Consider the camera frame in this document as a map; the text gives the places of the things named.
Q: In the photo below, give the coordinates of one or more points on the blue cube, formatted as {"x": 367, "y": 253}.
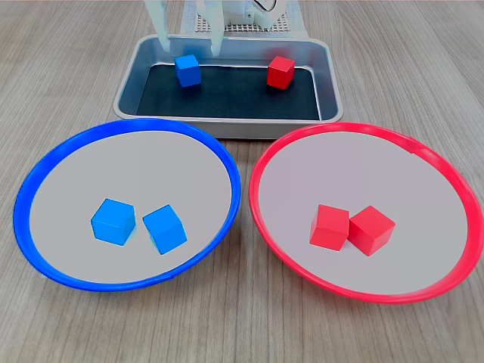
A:
{"x": 187, "y": 71}
{"x": 165, "y": 230}
{"x": 113, "y": 222}

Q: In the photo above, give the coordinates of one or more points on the red-rimmed white plate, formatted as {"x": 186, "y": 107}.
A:
{"x": 359, "y": 174}

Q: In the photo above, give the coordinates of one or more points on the black tray mat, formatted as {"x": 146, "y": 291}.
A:
{"x": 234, "y": 98}

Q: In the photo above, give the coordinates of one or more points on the red cube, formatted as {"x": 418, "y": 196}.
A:
{"x": 372, "y": 230}
{"x": 280, "y": 72}
{"x": 329, "y": 227}

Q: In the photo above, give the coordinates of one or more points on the pale perforated base plate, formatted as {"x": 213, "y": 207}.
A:
{"x": 242, "y": 27}

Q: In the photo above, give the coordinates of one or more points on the blue-rimmed white plate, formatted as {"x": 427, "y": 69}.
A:
{"x": 113, "y": 166}

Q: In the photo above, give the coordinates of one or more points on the steel tray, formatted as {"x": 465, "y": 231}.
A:
{"x": 128, "y": 90}

